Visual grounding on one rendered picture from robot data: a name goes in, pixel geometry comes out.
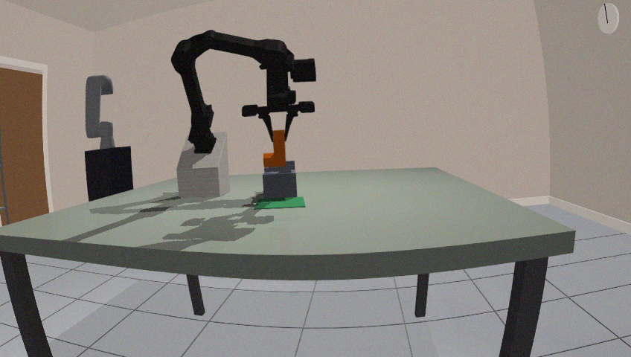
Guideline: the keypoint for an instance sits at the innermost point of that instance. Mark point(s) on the orange l-shaped block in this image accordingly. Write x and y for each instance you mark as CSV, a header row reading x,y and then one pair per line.
x,y
276,158

